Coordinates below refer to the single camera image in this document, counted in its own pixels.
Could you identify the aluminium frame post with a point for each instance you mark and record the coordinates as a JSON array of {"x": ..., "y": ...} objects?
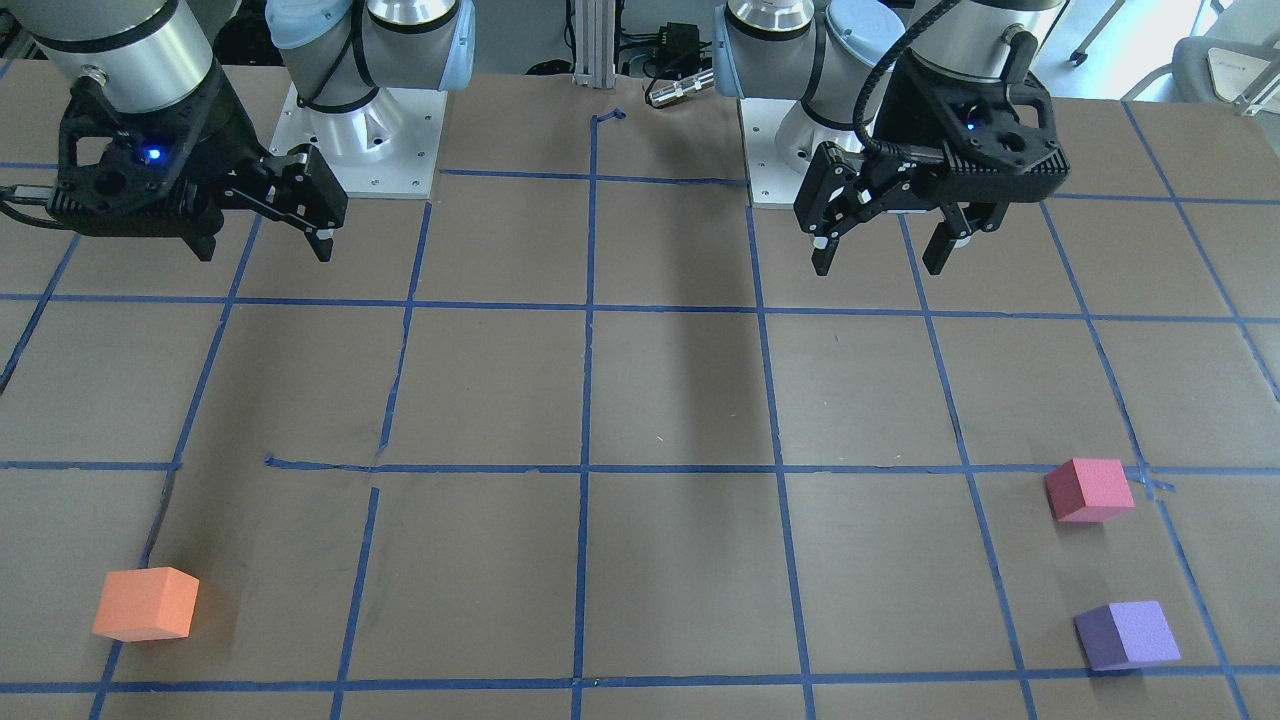
[{"x": 595, "y": 40}]

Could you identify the orange foam cube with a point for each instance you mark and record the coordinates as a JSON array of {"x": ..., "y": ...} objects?
[{"x": 149, "y": 604}]

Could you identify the grey office chair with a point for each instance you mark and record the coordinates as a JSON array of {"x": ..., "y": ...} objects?
[{"x": 1233, "y": 62}]

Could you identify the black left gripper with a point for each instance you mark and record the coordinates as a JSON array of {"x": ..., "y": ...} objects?
[{"x": 915, "y": 110}]

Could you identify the purple foam cube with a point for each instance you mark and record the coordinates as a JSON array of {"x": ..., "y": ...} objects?
[{"x": 1127, "y": 635}]

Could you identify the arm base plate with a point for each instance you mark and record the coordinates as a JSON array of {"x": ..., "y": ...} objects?
[
  {"x": 386, "y": 150},
  {"x": 779, "y": 140}
]

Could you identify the red foam cube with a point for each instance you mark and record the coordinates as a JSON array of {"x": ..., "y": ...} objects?
[{"x": 1089, "y": 490}]

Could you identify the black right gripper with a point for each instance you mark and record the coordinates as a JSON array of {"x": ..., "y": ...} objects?
[{"x": 222, "y": 128}]

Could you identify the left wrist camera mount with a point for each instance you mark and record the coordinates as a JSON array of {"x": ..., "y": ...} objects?
[{"x": 1005, "y": 134}]

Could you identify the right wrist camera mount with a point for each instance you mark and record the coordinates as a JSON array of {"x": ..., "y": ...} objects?
[{"x": 117, "y": 171}]

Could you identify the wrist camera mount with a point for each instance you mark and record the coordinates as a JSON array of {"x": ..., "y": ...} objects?
[
  {"x": 1005, "y": 134},
  {"x": 117, "y": 171}
]

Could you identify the silver cable connector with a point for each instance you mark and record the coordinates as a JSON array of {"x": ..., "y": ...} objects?
[{"x": 667, "y": 92}]

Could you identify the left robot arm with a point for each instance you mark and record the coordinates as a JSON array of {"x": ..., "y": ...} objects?
[{"x": 837, "y": 60}]

